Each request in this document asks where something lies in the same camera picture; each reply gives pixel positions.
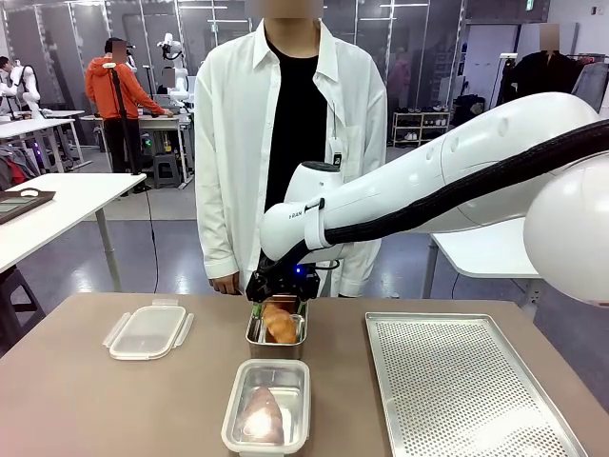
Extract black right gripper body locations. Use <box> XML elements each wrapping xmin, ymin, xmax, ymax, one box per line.
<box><xmin>259</xmin><ymin>259</ymin><xmax>313</xmax><ymax>298</ymax></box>

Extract golden croissant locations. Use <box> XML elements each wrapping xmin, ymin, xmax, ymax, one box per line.
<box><xmin>240</xmin><ymin>385</ymin><xmax>285</xmax><ymax>442</ymax></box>
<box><xmin>261</xmin><ymin>303</ymin><xmax>299</xmax><ymax>345</ymax></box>

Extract clear plastic clip lid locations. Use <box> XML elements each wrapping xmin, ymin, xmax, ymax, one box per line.
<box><xmin>102</xmin><ymin>298</ymin><xmax>195</xmax><ymax>362</ymax></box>
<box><xmin>221</xmin><ymin>358</ymin><xmax>311</xmax><ymax>453</ymax></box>

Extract steel rectangular container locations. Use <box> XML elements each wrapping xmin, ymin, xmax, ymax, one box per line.
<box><xmin>227</xmin><ymin>366</ymin><xmax>305</xmax><ymax>447</ymax></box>
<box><xmin>245</xmin><ymin>297</ymin><xmax>309</xmax><ymax>361</ymax></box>

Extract person's right hand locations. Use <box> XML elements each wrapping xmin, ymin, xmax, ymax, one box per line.
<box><xmin>210</xmin><ymin>271</ymin><xmax>243</xmax><ymax>296</ymax></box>

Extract grey step stool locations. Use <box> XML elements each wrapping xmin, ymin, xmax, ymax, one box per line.
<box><xmin>151</xmin><ymin>152</ymin><xmax>183</xmax><ymax>189</ymax></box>

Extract person in white shirt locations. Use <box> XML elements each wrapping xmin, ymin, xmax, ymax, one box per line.
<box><xmin>193</xmin><ymin>0</ymin><xmax>389</xmax><ymax>299</ymax></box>

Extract perforated metal baking tray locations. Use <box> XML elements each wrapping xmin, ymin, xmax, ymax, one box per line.
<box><xmin>364</xmin><ymin>311</ymin><xmax>589</xmax><ymax>457</ymax></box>

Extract white table rounded corner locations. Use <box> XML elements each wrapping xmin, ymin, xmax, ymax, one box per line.
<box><xmin>430</xmin><ymin>216</ymin><xmax>546</xmax><ymax>299</ymax></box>

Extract background work desk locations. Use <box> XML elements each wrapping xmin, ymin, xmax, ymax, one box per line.
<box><xmin>79</xmin><ymin>111</ymin><xmax>196</xmax><ymax>189</ymax></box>

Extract wooden shoe rack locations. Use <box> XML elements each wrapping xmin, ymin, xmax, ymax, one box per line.
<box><xmin>392</xmin><ymin>109</ymin><xmax>452</xmax><ymax>149</ymax></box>

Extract white table with grey leg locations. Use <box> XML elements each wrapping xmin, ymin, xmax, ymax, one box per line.
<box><xmin>0</xmin><ymin>171</ymin><xmax>147</xmax><ymax>292</ymax></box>

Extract black tripod stand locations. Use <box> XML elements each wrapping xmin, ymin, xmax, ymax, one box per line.
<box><xmin>108</xmin><ymin>66</ymin><xmax>145</xmax><ymax>178</ymax></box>

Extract seated person with glasses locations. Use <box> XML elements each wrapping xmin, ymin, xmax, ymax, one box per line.
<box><xmin>159</xmin><ymin>66</ymin><xmax>178</xmax><ymax>96</ymax></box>

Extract pink hanging coat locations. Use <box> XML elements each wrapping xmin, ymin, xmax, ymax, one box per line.
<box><xmin>387</xmin><ymin>47</ymin><xmax>413</xmax><ymax>109</ymax></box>

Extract black stool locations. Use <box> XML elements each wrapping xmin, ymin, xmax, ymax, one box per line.
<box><xmin>0</xmin><ymin>266</ymin><xmax>47</xmax><ymax>356</ymax></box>

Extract black bag pile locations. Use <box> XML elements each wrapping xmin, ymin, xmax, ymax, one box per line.
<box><xmin>454</xmin><ymin>93</ymin><xmax>486</xmax><ymax>128</ymax></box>

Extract person in orange hoodie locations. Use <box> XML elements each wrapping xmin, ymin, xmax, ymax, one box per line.
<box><xmin>84</xmin><ymin>36</ymin><xmax>175</xmax><ymax>175</ymax></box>

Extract dark brown flat tray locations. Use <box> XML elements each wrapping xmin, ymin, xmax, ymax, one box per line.
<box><xmin>0</xmin><ymin>189</ymin><xmax>57</xmax><ymax>226</ymax></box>

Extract red and grey clothes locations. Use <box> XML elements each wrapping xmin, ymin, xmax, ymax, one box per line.
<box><xmin>0</xmin><ymin>145</ymin><xmax>42</xmax><ymax>191</ymax></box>

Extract white background desk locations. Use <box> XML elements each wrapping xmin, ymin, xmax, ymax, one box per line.
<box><xmin>0</xmin><ymin>109</ymin><xmax>94</xmax><ymax>173</ymax></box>

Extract person in black coat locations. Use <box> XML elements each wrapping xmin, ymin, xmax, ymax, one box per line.
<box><xmin>497</xmin><ymin>23</ymin><xmax>584</xmax><ymax>109</ymax></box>

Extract grey hanging jacket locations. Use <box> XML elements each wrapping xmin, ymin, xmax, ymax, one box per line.
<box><xmin>570</xmin><ymin>61</ymin><xmax>609</xmax><ymax>113</ymax></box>

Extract black floor cable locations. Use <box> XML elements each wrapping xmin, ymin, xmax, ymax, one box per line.
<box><xmin>144</xmin><ymin>189</ymin><xmax>159</xmax><ymax>294</ymax></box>

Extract black braided cable sleeve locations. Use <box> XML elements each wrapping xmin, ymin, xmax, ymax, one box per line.
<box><xmin>256</xmin><ymin>118</ymin><xmax>609</xmax><ymax>272</ymax></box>

